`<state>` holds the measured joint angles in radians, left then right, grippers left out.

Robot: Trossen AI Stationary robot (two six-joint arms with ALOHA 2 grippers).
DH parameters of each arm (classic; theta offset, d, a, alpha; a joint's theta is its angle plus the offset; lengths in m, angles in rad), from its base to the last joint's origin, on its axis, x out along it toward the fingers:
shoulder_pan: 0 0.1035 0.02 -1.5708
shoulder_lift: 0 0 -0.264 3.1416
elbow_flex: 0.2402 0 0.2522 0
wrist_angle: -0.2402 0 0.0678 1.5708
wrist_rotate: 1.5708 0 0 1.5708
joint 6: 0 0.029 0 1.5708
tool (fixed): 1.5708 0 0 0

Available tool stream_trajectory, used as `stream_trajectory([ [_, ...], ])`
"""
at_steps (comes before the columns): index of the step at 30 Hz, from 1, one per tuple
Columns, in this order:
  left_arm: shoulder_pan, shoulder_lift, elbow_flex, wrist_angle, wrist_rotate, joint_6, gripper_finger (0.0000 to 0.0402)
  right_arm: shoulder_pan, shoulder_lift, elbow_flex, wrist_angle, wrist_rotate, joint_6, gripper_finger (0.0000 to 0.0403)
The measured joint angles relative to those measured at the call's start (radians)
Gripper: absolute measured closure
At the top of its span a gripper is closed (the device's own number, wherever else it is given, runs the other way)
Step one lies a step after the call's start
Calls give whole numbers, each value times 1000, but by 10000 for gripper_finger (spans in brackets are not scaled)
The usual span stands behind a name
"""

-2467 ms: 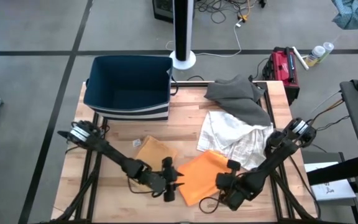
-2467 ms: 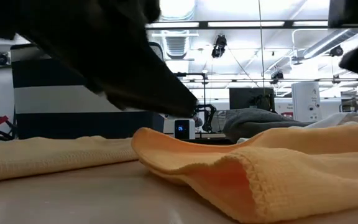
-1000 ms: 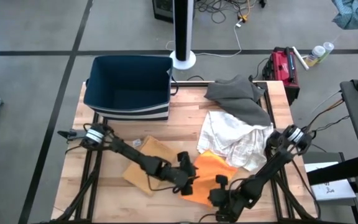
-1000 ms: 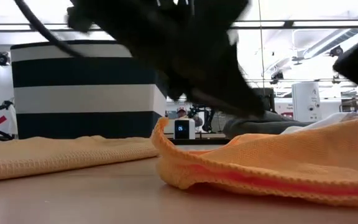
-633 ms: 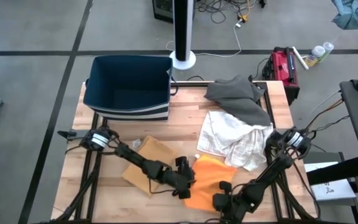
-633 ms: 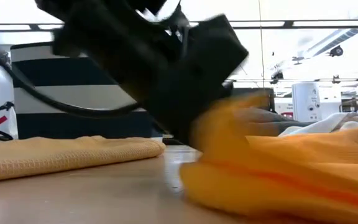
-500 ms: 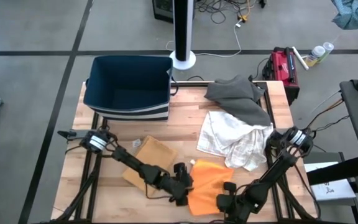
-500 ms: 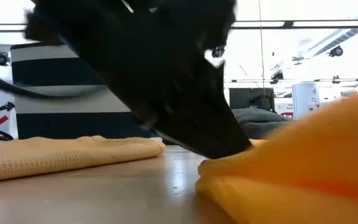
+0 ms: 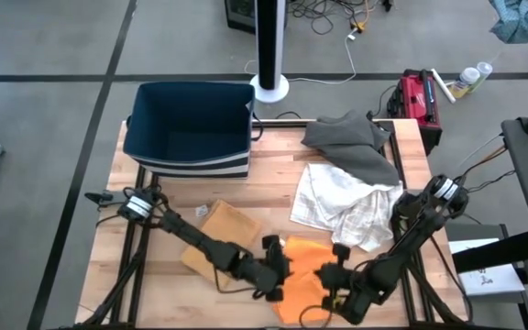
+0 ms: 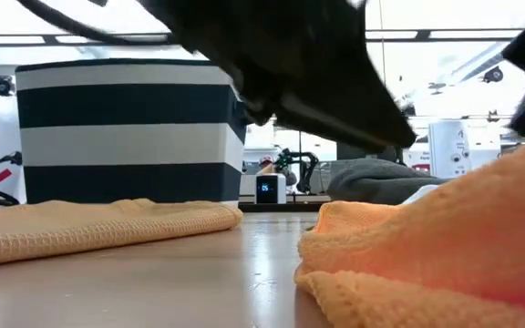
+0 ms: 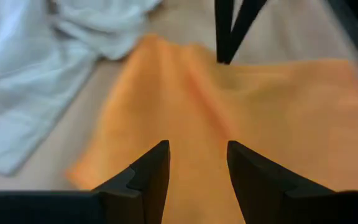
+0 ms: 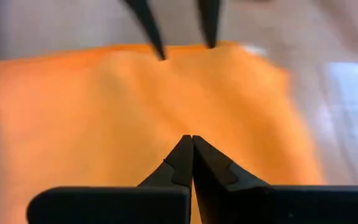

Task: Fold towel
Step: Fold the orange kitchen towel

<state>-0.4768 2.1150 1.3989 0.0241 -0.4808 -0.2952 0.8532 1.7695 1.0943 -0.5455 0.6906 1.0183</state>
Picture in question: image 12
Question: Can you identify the bright orange cloth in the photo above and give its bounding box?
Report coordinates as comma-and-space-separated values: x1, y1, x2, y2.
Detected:
0, 42, 324, 224

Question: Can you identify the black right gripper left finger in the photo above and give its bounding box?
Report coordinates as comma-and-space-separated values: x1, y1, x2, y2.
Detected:
26, 134, 194, 224

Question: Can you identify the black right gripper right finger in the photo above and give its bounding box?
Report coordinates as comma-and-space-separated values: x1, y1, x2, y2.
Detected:
192, 135, 358, 224

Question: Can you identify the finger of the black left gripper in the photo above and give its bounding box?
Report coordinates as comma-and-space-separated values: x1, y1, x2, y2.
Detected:
196, 0, 222, 50
122, 0, 167, 62

